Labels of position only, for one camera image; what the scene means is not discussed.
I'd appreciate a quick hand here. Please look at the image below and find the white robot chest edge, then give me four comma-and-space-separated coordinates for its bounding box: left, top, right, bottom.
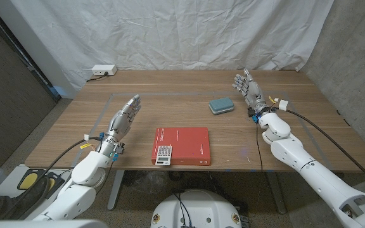
0, 220, 109, 228

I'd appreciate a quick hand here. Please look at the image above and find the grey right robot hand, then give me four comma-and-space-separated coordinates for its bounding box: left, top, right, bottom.
232, 68, 267, 111

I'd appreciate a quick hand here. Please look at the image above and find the white calculator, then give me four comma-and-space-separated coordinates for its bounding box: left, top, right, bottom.
155, 144, 173, 167

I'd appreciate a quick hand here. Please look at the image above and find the white backdrop cloth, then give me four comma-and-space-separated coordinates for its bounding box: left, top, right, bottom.
10, 0, 335, 99

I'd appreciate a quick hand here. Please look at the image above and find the blue torso cable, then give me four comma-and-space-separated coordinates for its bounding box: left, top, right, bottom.
179, 198, 192, 227

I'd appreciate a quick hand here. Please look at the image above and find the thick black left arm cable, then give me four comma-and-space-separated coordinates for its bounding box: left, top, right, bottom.
0, 134, 103, 219

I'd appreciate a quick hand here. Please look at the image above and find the teal sponge block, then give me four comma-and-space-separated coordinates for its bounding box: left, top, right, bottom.
208, 96, 235, 116

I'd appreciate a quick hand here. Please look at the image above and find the red book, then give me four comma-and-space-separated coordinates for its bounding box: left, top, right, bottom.
151, 127, 212, 167

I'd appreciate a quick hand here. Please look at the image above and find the dark shoe of person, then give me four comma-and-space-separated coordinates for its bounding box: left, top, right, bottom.
0, 177, 50, 221

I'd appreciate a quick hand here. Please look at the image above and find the white power strip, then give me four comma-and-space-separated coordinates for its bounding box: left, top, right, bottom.
91, 64, 118, 77

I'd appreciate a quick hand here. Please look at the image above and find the grey table leg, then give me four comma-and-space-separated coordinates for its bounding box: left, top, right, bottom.
266, 172, 287, 215
106, 170, 125, 212

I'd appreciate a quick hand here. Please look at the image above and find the dark brown door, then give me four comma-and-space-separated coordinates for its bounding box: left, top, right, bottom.
0, 3, 61, 168

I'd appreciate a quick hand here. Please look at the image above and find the black torso cable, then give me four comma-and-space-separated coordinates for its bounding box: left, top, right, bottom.
173, 193, 186, 227

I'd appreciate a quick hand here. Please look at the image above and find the yellow foot pedal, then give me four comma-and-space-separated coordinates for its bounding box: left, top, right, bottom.
16, 169, 49, 191
44, 172, 66, 200

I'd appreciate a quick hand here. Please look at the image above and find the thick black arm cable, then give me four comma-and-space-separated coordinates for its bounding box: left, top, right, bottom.
0, 134, 103, 219
274, 98, 365, 193

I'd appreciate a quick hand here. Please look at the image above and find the white floor plate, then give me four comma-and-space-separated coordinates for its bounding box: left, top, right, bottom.
0, 164, 75, 222

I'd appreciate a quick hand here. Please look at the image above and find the thin black hanging cable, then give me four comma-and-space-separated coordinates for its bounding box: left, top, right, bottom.
255, 122, 264, 174

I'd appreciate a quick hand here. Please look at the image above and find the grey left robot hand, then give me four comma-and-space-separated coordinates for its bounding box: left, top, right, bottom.
105, 94, 143, 143

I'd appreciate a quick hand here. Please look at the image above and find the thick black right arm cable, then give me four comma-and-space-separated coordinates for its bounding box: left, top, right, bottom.
274, 98, 365, 193

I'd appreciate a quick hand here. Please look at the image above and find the black power strip cord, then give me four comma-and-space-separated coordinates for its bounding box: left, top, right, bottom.
86, 72, 109, 83

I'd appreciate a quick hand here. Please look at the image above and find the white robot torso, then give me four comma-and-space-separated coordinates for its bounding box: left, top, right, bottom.
150, 189, 243, 228

